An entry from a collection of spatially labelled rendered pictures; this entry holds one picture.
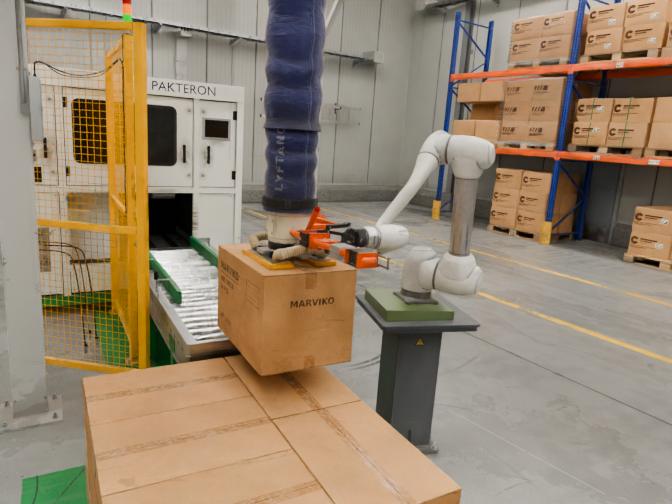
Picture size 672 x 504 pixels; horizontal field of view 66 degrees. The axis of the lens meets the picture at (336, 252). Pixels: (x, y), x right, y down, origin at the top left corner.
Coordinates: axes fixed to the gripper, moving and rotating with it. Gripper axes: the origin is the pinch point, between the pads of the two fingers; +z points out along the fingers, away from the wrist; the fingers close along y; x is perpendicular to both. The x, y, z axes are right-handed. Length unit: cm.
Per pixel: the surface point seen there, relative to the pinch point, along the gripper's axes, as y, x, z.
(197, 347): 61, 55, 30
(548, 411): 120, 20, -180
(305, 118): -44.4, 16.7, -0.6
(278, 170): -23.9, 20.9, 8.0
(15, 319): 64, 126, 105
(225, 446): 66, -19, 39
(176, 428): 66, -2, 52
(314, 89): -56, 17, -4
